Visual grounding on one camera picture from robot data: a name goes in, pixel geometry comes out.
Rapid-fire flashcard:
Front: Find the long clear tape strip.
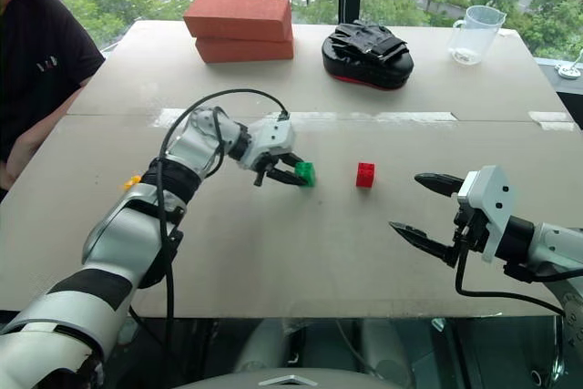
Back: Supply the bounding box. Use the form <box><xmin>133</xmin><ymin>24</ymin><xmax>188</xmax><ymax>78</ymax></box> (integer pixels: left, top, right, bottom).
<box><xmin>152</xmin><ymin>107</ymin><xmax>459</xmax><ymax>128</ymax></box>

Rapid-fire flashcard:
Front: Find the grey robot torso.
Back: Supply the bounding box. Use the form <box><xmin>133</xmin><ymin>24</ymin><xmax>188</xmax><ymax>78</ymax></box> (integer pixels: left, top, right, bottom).
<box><xmin>171</xmin><ymin>363</ymin><xmax>414</xmax><ymax>389</ymax></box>

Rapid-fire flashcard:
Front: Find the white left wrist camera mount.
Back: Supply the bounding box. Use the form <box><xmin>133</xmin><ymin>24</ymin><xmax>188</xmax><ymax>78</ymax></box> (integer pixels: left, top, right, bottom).
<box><xmin>240</xmin><ymin>117</ymin><xmax>297</xmax><ymax>172</ymax></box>

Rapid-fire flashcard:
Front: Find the red brick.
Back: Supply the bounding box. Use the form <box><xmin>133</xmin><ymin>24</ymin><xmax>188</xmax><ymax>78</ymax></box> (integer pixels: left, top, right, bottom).
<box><xmin>182</xmin><ymin>0</ymin><xmax>293</xmax><ymax>44</ymax></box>
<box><xmin>194</xmin><ymin>35</ymin><xmax>296</xmax><ymax>65</ymax></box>

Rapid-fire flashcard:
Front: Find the red toy cube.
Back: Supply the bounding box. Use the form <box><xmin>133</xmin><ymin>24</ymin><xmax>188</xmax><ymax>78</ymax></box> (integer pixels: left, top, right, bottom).
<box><xmin>354</xmin><ymin>161</ymin><xmax>377</xmax><ymax>189</ymax></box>

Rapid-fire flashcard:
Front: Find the person in black shirt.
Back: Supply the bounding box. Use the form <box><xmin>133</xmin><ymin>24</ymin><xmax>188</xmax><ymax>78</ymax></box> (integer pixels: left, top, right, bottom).
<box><xmin>0</xmin><ymin>0</ymin><xmax>107</xmax><ymax>192</ymax></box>

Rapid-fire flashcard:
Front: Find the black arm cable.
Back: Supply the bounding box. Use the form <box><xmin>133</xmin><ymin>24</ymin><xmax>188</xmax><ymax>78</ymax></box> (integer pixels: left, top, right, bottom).
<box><xmin>128</xmin><ymin>89</ymin><xmax>292</xmax><ymax>363</ymax></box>
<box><xmin>454</xmin><ymin>242</ymin><xmax>573</xmax><ymax>318</ymax></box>

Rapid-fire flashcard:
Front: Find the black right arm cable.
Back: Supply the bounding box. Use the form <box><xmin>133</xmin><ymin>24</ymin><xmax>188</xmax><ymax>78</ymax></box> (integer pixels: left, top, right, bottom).
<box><xmin>454</xmin><ymin>242</ymin><xmax>573</xmax><ymax>318</ymax></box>

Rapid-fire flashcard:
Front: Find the white round base stand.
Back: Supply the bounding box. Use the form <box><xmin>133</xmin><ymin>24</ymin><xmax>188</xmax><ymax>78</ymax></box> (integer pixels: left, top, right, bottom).
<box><xmin>554</xmin><ymin>48</ymin><xmax>583</xmax><ymax>81</ymax></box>

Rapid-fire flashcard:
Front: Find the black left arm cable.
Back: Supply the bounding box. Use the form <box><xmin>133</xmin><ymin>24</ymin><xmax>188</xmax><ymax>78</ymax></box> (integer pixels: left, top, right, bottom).
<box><xmin>128</xmin><ymin>89</ymin><xmax>292</xmax><ymax>363</ymax></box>

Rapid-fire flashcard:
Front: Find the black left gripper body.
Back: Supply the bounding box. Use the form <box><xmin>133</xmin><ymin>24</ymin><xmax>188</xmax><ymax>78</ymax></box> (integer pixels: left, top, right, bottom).
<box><xmin>249</xmin><ymin>151</ymin><xmax>287</xmax><ymax>188</ymax></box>

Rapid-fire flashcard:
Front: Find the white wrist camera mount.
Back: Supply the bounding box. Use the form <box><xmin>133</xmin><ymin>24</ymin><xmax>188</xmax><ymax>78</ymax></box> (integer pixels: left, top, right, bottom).
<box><xmin>455</xmin><ymin>164</ymin><xmax>519</xmax><ymax>264</ymax></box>
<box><xmin>240</xmin><ymin>117</ymin><xmax>297</xmax><ymax>172</ymax></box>

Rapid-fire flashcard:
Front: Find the short clear tape strip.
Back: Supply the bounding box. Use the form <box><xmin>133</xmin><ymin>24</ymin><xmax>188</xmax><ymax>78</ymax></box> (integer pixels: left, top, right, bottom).
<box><xmin>527</xmin><ymin>110</ymin><xmax>578</xmax><ymax>132</ymax></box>

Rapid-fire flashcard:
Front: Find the silver rounded robot leg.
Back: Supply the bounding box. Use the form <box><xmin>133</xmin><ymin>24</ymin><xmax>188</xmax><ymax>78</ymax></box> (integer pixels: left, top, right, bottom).
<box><xmin>358</xmin><ymin>317</ymin><xmax>418</xmax><ymax>388</ymax></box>
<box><xmin>234</xmin><ymin>317</ymin><xmax>295</xmax><ymax>374</ymax></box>

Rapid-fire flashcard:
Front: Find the black boxing focus mitt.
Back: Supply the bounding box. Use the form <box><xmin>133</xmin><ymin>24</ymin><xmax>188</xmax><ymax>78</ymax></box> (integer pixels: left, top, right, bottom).
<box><xmin>320</xmin><ymin>19</ymin><xmax>417</xmax><ymax>90</ymax></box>

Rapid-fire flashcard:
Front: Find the green toy cube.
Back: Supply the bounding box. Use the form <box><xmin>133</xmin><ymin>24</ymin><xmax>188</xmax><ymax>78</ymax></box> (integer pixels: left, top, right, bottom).
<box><xmin>294</xmin><ymin>160</ymin><xmax>318</xmax><ymax>189</ymax></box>

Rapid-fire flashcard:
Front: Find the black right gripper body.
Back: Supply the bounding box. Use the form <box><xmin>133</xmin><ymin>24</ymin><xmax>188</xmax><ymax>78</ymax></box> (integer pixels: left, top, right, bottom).
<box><xmin>450</xmin><ymin>206</ymin><xmax>491</xmax><ymax>268</ymax></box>

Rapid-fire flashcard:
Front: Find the clear plastic measuring jug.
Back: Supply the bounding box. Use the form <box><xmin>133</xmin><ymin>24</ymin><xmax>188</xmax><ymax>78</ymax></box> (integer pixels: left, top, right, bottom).
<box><xmin>446</xmin><ymin>5</ymin><xmax>508</xmax><ymax>67</ymax></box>

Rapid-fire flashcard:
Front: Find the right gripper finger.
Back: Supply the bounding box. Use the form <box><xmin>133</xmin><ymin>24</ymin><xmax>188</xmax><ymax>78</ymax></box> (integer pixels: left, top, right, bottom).
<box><xmin>414</xmin><ymin>172</ymin><xmax>465</xmax><ymax>198</ymax></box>
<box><xmin>388</xmin><ymin>220</ymin><xmax>457</xmax><ymax>269</ymax></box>

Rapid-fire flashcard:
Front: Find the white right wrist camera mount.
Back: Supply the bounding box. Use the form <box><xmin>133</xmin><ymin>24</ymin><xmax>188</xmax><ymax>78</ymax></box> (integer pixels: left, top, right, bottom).
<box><xmin>455</xmin><ymin>164</ymin><xmax>519</xmax><ymax>264</ymax></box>

